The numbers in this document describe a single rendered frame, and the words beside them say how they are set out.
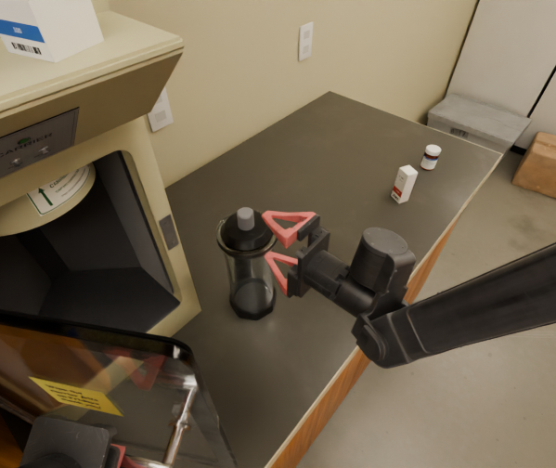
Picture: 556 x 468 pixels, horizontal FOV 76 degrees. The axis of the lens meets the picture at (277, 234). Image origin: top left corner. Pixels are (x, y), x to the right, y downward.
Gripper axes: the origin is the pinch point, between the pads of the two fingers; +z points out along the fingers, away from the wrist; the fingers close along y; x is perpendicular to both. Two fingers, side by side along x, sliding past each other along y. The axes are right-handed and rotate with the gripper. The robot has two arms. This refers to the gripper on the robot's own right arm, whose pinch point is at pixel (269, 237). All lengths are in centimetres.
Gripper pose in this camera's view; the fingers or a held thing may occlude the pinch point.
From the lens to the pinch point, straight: 57.0
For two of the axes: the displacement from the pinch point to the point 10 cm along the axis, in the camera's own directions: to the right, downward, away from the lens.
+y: -0.1, -6.8, -7.3
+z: -7.5, -4.7, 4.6
